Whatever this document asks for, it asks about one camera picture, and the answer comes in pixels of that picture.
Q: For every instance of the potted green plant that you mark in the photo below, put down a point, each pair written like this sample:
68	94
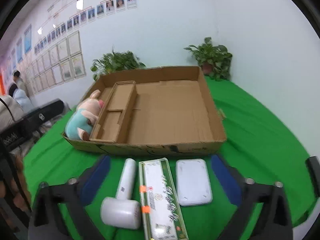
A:
115	62
214	60

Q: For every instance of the framed certificates on wall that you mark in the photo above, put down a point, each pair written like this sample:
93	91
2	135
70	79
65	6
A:
61	63

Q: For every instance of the large shallow cardboard tray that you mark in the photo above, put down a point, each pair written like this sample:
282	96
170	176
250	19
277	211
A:
174	114

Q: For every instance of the standing person in background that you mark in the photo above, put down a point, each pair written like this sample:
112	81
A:
19	81

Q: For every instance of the left potted green plant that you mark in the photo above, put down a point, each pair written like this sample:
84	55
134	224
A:
115	62

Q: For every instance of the pink and teal plush pig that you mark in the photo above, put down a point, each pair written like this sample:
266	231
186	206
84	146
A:
80	125

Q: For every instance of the person's left hand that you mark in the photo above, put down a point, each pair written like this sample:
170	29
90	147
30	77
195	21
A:
13	183

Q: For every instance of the white hammer-shaped device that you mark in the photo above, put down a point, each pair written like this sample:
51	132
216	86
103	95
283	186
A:
121	211

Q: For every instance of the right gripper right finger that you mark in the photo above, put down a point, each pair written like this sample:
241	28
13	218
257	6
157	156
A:
274	221

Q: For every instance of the person in light blue jacket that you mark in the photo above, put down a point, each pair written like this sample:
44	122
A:
20	96

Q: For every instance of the green tablecloth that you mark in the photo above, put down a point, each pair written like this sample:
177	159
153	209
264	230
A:
258	145

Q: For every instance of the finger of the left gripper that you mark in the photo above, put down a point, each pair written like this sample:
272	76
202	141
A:
22	130

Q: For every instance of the row of portrait photos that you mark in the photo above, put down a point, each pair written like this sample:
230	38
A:
104	8

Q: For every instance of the long narrow cardboard box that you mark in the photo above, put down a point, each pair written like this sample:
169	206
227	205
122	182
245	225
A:
115	117

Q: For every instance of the green and white medicine box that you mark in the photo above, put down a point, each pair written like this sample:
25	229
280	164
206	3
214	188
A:
161	212

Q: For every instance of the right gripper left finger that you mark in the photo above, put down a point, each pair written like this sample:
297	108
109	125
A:
46	220

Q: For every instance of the blue wall poster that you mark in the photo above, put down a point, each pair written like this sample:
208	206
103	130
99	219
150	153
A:
28	39

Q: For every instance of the white rectangular power bank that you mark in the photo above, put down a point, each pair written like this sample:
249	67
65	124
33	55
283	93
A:
193	183

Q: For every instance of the right potted green plant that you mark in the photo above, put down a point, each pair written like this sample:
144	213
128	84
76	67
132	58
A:
214	60

